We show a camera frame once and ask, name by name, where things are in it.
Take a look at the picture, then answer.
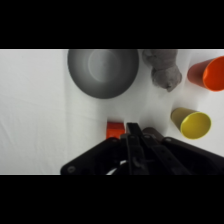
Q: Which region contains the orange plastic cup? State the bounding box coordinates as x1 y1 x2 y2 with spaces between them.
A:
186 55 224 93

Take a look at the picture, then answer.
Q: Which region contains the grey plush toy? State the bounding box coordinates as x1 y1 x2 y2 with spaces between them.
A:
141 49 183 93

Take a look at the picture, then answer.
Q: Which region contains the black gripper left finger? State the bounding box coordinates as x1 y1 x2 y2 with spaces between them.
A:
125 122 147 176

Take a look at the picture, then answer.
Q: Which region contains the yellow plastic cup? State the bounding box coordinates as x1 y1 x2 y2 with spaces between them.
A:
170 106 212 141

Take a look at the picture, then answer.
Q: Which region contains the grey bowl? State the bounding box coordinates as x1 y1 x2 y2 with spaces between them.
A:
67 49 140 100

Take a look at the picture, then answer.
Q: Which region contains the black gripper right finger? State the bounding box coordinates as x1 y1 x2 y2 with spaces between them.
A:
141 132 192 176

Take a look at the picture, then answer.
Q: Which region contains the orange cube block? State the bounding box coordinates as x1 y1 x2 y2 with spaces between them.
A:
106 121 126 140

